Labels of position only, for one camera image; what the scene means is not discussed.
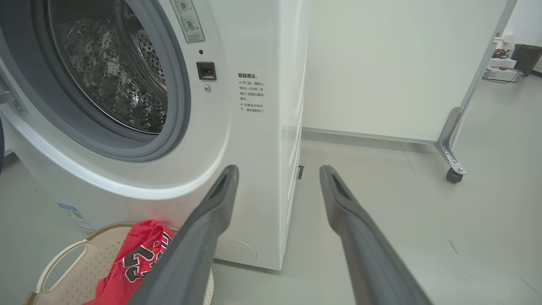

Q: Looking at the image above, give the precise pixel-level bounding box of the beige perforated laundry basket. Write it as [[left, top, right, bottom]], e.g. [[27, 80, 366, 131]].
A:
[[23, 221, 215, 305]]

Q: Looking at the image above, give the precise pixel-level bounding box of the white box device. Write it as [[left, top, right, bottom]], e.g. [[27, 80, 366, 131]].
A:
[[482, 57, 525, 83]]

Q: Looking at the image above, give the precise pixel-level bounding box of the grey warning sticker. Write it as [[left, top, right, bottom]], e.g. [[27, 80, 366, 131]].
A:
[[170, 0, 206, 44]]

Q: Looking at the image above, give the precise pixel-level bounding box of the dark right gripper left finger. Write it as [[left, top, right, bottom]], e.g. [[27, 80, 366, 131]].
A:
[[127, 165, 240, 305]]

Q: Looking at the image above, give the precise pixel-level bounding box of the dark trash bin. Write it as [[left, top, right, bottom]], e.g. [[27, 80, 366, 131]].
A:
[[511, 43, 542, 78]]

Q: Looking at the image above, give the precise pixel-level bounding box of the blue energy label sticker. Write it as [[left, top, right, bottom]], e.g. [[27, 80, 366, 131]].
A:
[[58, 203, 96, 233]]

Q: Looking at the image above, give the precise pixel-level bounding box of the metal partition foot bracket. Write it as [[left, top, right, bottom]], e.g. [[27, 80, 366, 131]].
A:
[[435, 107, 468, 177]]

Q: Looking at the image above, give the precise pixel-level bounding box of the red Bulls jersey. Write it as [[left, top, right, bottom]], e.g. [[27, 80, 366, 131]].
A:
[[84, 219, 175, 305]]

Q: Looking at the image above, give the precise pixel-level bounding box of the white washing machine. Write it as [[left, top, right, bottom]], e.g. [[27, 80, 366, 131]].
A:
[[0, 0, 310, 272]]

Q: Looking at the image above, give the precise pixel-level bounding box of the white partition panel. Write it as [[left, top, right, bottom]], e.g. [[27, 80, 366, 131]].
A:
[[301, 0, 518, 145]]

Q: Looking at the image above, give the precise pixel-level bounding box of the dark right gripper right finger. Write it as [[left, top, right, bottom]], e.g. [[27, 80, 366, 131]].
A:
[[319, 165, 433, 305]]

